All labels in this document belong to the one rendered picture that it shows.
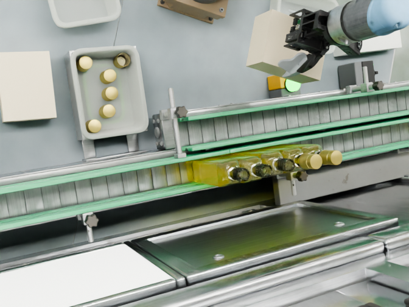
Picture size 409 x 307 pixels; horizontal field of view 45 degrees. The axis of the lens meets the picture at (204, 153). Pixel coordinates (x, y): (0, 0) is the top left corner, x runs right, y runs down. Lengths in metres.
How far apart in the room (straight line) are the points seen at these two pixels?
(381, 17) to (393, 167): 0.86
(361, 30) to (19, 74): 0.77
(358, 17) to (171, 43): 0.66
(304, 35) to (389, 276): 0.49
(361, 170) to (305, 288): 0.83
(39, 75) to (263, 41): 0.54
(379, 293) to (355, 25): 0.45
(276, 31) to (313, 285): 0.58
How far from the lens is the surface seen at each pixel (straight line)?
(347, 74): 1.68
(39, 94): 1.26
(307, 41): 1.05
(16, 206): 1.20
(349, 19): 0.95
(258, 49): 1.15
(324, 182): 1.51
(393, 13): 0.90
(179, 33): 1.45
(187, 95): 1.44
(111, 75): 1.31
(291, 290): 0.81
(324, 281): 0.84
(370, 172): 1.63
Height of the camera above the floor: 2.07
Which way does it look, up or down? 66 degrees down
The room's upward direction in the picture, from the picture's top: 93 degrees clockwise
